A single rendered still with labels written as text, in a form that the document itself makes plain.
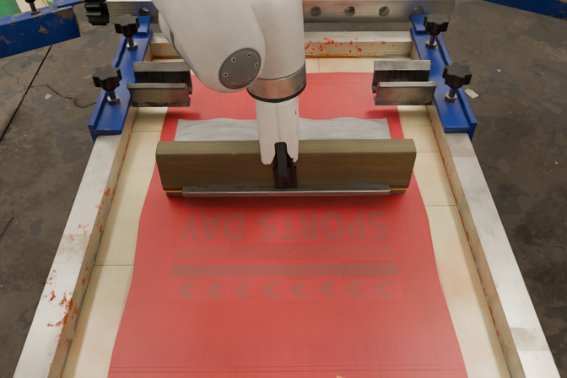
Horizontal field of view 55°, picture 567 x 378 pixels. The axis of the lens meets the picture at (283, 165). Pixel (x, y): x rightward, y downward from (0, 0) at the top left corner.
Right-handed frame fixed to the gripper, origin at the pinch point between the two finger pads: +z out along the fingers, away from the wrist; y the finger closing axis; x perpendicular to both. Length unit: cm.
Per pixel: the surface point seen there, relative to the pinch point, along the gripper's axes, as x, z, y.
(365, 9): 16.6, 0.7, -42.9
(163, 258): -17.0, 4.1, 11.6
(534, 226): 85, 109, -68
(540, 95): 114, 112, -145
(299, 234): 1.4, 5.6, 7.8
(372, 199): 12.5, 6.5, 1.4
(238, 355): -6.3, 4.8, 25.4
